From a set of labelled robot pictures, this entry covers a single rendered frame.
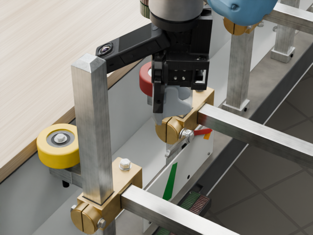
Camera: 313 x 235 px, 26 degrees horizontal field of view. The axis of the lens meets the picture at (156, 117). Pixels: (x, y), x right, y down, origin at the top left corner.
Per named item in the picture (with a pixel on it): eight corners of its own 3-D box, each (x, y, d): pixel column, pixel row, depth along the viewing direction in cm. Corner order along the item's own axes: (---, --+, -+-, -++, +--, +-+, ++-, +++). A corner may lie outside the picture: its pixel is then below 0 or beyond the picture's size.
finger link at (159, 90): (163, 120, 101) (166, 73, 95) (152, 119, 101) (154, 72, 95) (162, 99, 105) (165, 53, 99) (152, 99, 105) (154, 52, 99)
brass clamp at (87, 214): (146, 189, 116) (145, 168, 113) (98, 241, 107) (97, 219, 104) (116, 176, 119) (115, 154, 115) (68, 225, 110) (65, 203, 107)
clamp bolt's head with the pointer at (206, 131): (221, 127, 134) (191, 131, 121) (217, 139, 134) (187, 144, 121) (212, 123, 135) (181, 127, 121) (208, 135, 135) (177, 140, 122)
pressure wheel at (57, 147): (84, 165, 123) (79, 117, 116) (92, 196, 117) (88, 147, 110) (40, 174, 122) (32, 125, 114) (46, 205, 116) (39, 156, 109)
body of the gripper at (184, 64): (206, 95, 99) (214, 26, 91) (147, 93, 99) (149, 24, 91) (203, 63, 105) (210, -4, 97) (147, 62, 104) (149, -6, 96)
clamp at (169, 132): (214, 109, 132) (215, 89, 129) (178, 148, 123) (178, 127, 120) (188, 100, 135) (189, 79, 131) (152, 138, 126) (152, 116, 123)
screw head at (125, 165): (133, 165, 113) (133, 160, 113) (126, 172, 112) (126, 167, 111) (123, 160, 114) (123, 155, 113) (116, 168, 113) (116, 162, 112)
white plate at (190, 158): (214, 152, 140) (216, 115, 134) (145, 233, 123) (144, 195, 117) (211, 151, 141) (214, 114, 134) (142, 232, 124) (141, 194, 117)
